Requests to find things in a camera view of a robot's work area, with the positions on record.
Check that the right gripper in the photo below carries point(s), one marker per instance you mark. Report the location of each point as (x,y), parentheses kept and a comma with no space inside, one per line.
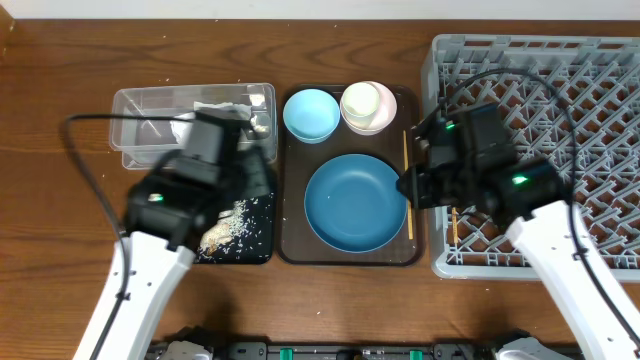
(414,185)

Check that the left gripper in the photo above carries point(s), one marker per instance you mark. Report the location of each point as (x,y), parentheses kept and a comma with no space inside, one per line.
(256,164)

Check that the pile of white rice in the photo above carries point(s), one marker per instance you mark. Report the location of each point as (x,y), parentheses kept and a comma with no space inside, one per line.
(240,233)

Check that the white napkin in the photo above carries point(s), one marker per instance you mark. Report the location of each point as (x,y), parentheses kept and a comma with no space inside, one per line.
(181,125)

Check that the pink bowl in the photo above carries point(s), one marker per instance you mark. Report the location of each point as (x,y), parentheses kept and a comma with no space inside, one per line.
(384,116)

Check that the dark blue plate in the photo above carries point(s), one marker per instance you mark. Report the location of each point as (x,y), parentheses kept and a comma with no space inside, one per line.
(351,203)

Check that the cream plastic cup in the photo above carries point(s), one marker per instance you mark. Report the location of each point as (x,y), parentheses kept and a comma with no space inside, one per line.
(359,103)

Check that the light blue bowl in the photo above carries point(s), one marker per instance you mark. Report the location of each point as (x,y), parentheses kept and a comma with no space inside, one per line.
(311,115)

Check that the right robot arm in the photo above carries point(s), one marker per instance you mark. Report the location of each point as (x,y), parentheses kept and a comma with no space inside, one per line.
(536,210)

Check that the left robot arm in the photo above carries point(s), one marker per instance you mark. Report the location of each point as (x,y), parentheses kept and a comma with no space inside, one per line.
(169,211)

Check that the clear plastic waste bin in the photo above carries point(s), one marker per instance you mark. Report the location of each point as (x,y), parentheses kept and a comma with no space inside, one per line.
(145,138)

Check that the grey dishwasher rack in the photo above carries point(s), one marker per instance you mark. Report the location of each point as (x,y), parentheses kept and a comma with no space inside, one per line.
(573,100)

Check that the black plastic tray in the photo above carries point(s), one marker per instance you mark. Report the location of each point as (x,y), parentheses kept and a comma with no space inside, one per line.
(269,207)

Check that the brown serving tray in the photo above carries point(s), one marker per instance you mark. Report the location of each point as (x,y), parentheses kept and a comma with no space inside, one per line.
(298,244)

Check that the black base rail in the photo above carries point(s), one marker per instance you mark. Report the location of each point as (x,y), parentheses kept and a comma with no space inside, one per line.
(195,344)

